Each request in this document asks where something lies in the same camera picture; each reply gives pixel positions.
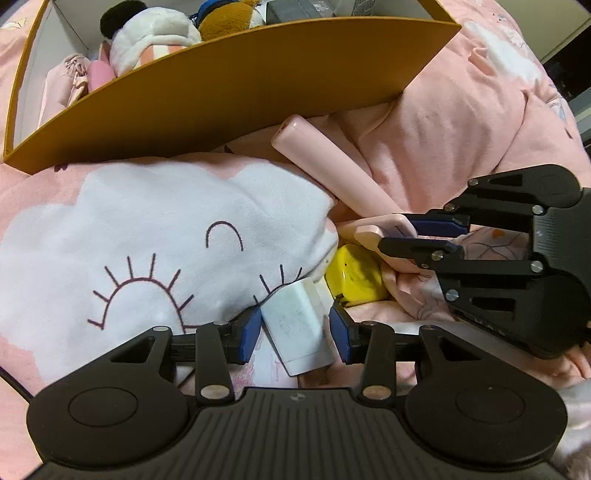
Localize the brown bear plush blue hat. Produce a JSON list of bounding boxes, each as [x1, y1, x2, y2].
[[191, 0, 267, 42]]

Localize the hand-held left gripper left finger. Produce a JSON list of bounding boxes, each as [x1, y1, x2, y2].
[[110, 306, 264, 403]]

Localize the pink oblong case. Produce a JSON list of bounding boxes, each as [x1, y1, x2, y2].
[[271, 115, 419, 274]]

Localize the white plush with black pompom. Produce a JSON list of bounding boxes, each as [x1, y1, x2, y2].
[[100, 0, 204, 77]]

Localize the white charger block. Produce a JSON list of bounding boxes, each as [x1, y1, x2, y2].
[[260, 276, 334, 377]]

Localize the pink mini backpack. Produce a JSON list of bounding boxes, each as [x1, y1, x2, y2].
[[39, 44, 117, 126]]

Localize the pink cloud print blanket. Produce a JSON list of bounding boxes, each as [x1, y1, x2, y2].
[[0, 0, 591, 480]]

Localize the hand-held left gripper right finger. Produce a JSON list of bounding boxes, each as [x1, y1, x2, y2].
[[328, 301, 486, 403]]

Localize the black cable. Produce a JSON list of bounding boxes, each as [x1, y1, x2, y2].
[[0, 368, 36, 403]]

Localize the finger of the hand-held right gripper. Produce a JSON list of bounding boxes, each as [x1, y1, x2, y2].
[[377, 238, 539, 320], [392, 169, 539, 236]]

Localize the dark cabinet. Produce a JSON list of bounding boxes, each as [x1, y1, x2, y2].
[[540, 18, 591, 154]]

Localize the orange cardboard box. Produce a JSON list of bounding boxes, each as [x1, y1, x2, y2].
[[4, 0, 463, 176]]

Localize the grey textured box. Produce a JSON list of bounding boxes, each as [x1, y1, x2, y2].
[[265, 0, 336, 25]]

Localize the yellow rounded case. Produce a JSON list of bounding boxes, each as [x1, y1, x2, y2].
[[324, 244, 391, 306]]

